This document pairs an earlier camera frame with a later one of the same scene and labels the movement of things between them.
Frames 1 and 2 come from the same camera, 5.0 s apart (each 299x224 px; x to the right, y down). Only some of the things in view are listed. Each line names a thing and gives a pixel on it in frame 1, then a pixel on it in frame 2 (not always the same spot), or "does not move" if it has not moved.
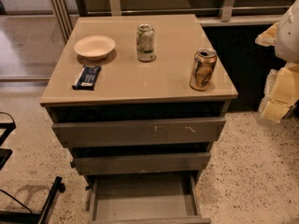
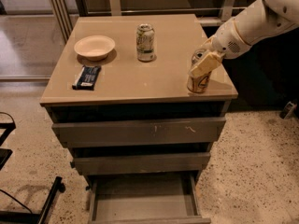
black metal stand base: x=45 y=213 does not move
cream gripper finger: x=281 y=91 → x=208 y=45
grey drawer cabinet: x=138 y=100 does not move
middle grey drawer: x=141 y=163 does not move
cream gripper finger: x=268 y=37 → x=209 y=63
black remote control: x=87 y=77 does not move
